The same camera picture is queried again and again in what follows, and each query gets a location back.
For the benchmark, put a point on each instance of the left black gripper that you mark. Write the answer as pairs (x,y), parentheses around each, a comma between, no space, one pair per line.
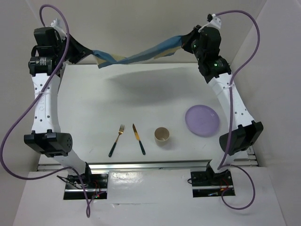
(80,51)

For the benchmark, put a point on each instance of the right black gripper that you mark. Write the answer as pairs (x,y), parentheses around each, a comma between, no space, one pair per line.
(186,39)

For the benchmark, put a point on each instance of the blue and tan placemat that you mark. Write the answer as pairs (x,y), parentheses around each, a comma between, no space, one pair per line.
(165,49)

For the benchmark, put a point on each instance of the purple plate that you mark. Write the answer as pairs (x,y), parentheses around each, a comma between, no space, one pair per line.
(202,120)

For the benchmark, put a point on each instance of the gold fork green handle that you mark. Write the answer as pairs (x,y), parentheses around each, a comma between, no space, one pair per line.
(120,132)

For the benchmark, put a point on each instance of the beige cup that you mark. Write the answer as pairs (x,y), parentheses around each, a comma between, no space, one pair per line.
(161,136)

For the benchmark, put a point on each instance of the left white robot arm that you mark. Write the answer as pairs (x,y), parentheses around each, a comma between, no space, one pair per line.
(46,137)

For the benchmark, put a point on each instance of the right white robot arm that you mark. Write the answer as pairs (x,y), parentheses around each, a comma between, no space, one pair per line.
(243,129)

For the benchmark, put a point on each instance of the gold knife green handle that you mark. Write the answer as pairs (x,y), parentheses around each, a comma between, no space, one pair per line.
(138,138)

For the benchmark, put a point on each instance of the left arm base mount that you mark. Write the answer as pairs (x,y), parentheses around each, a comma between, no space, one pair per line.
(95,189)

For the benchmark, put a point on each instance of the aluminium frame rail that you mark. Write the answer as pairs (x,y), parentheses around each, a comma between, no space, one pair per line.
(250,161)

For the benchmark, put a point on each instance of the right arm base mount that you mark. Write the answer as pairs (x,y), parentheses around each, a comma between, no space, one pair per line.
(202,186)

